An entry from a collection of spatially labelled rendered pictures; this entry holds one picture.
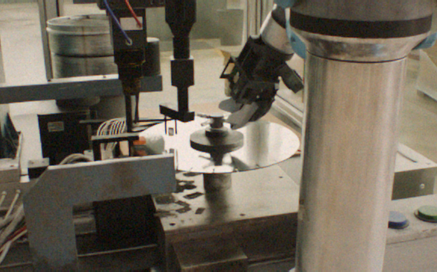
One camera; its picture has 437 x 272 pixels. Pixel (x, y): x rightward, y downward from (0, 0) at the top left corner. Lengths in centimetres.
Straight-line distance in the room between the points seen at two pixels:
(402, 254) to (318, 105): 50
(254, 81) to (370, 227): 50
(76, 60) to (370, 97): 131
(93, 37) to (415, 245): 109
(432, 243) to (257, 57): 42
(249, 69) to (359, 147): 53
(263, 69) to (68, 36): 83
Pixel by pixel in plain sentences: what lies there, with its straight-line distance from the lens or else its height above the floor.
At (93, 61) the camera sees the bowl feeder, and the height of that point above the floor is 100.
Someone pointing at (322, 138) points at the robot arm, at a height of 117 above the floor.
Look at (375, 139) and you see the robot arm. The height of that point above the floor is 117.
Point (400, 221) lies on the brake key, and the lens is 92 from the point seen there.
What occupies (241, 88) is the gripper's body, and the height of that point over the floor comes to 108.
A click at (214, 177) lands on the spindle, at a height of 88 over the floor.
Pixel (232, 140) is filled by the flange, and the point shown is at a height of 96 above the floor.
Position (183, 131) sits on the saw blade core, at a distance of 116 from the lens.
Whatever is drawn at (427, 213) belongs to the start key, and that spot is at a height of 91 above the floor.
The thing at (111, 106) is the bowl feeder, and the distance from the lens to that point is 174.
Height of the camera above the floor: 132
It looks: 19 degrees down
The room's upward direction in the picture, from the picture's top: 1 degrees counter-clockwise
